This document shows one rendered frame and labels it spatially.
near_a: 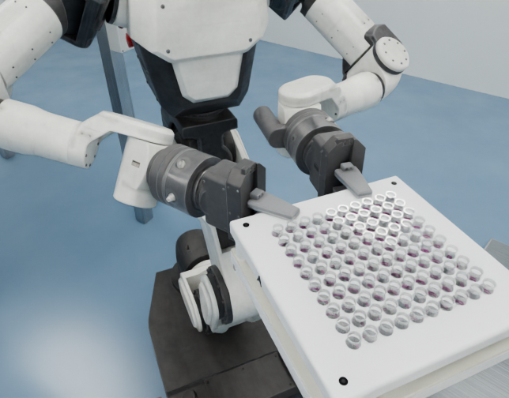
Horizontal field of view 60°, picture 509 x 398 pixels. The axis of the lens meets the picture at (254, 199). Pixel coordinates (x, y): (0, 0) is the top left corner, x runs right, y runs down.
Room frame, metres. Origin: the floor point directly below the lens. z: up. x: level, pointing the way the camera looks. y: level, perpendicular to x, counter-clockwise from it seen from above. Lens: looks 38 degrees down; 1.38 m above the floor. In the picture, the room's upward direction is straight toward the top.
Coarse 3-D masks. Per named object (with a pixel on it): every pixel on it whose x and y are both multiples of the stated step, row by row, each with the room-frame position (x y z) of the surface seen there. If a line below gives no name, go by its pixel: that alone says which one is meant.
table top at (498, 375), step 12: (492, 240) 0.57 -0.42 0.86; (492, 252) 0.54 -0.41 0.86; (504, 252) 0.54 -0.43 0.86; (504, 264) 0.51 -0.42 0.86; (504, 360) 0.33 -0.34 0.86; (480, 372) 0.31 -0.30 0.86; (492, 372) 0.31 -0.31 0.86; (504, 372) 0.31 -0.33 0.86; (456, 384) 0.30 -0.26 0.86; (468, 384) 0.30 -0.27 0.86; (480, 384) 0.30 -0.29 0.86; (492, 384) 0.30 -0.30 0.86; (504, 384) 0.30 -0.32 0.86; (432, 396) 0.28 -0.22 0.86; (444, 396) 0.28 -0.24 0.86; (456, 396) 0.28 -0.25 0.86; (468, 396) 0.28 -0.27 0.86; (480, 396) 0.28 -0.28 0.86; (492, 396) 0.28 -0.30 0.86; (504, 396) 0.28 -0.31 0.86
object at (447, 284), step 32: (320, 224) 0.38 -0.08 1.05; (352, 224) 0.39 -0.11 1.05; (384, 224) 0.39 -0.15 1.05; (352, 256) 0.34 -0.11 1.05; (384, 256) 0.34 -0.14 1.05; (416, 256) 0.34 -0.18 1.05; (352, 288) 0.29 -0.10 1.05; (384, 288) 0.29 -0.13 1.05; (416, 288) 0.29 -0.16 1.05; (448, 288) 0.29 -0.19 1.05; (352, 320) 0.25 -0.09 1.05
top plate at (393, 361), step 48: (336, 192) 0.46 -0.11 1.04; (384, 192) 0.45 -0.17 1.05; (240, 240) 0.37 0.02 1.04; (432, 240) 0.36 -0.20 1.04; (288, 288) 0.29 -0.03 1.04; (336, 336) 0.24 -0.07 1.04; (384, 336) 0.24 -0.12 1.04; (432, 336) 0.24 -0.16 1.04; (480, 336) 0.24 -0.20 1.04; (336, 384) 0.19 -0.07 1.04; (384, 384) 0.19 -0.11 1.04
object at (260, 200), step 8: (256, 192) 0.43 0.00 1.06; (264, 192) 0.44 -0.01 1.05; (256, 200) 0.43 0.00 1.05; (264, 200) 0.43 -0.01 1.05; (272, 200) 0.43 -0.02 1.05; (280, 200) 0.43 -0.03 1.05; (256, 208) 0.42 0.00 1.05; (264, 208) 0.41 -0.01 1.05; (272, 208) 0.41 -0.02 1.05; (280, 208) 0.41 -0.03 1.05; (288, 208) 0.41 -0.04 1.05; (296, 208) 0.41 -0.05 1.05; (280, 216) 0.40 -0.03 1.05; (288, 216) 0.40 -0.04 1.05
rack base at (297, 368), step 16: (240, 272) 0.37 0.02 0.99; (256, 288) 0.33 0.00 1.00; (256, 304) 0.32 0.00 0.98; (272, 320) 0.29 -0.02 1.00; (272, 336) 0.28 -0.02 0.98; (288, 336) 0.27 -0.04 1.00; (288, 352) 0.25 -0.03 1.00; (480, 352) 0.25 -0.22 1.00; (496, 352) 0.25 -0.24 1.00; (288, 368) 0.25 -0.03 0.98; (304, 368) 0.23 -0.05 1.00; (448, 368) 0.23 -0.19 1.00; (464, 368) 0.23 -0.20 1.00; (480, 368) 0.24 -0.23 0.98; (304, 384) 0.22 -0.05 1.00; (416, 384) 0.22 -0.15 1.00; (432, 384) 0.22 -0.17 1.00; (448, 384) 0.23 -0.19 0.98
